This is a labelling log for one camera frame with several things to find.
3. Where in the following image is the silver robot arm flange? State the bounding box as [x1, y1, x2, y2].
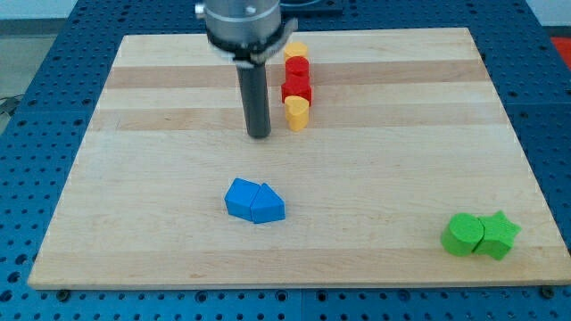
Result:
[194, 0, 298, 65]

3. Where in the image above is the yellow heart block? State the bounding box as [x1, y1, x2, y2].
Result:
[285, 95, 310, 131]

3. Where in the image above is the red star block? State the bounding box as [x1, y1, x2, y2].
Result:
[281, 74, 312, 105]

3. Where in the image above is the green star block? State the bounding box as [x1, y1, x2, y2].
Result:
[473, 210, 521, 260]

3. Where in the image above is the blue triangular block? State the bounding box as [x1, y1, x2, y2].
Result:
[251, 183, 286, 224]

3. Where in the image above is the blue cube block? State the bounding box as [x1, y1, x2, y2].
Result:
[224, 177, 261, 222]

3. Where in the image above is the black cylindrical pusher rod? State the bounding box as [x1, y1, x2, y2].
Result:
[236, 64, 271, 139]

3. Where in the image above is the red cylinder block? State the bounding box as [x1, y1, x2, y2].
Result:
[285, 56, 310, 79]

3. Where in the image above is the yellow cylinder block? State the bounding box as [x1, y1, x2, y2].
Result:
[283, 42, 309, 62]

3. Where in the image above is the wooden board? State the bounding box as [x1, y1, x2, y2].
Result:
[29, 28, 570, 290]

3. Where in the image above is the green cylinder block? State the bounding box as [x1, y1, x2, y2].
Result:
[441, 213, 484, 257]

